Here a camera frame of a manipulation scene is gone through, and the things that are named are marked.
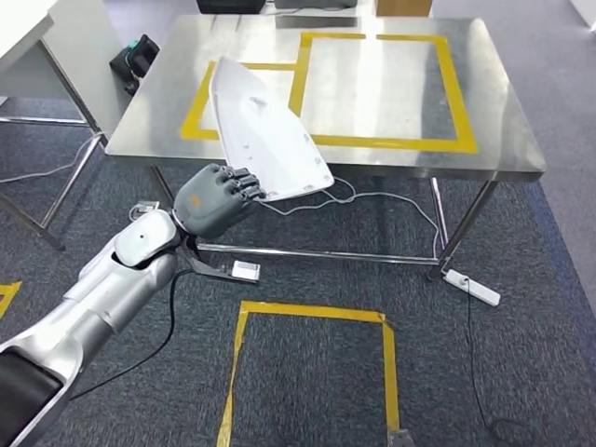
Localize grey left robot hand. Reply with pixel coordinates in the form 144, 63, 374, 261
172, 162, 267, 240

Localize white plastic body panel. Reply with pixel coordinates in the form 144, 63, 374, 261
208, 56, 335, 204

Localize yellow workbench tape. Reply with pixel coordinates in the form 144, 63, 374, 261
179, 32, 479, 156

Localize steel workbench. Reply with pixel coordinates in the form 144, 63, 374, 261
104, 13, 547, 282

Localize white floor socket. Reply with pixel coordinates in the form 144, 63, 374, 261
129, 200, 161, 222

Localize black bag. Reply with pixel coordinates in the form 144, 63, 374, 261
109, 34, 161, 97

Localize yellow floor tape square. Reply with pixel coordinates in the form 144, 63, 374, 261
0, 280, 23, 322
216, 300, 401, 447

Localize black carrying case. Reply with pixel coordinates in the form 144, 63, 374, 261
196, 0, 267, 16

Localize grey laptop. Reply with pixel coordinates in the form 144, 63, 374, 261
273, 0, 358, 10

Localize white desk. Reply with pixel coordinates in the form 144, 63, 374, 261
0, 0, 140, 253

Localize brown cardboard box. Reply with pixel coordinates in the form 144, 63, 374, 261
373, 0, 434, 18

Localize white power strip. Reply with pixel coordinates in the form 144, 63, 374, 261
442, 268, 502, 308

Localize white glossy platform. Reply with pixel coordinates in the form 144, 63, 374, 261
570, 0, 596, 29

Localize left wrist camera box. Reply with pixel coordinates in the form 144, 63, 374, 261
179, 237, 262, 286

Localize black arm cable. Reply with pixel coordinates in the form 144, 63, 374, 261
69, 268, 194, 402

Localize white floor cable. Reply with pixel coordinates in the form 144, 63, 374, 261
253, 175, 442, 261
0, 132, 101, 185

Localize black floor cable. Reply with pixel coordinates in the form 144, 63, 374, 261
465, 280, 536, 447

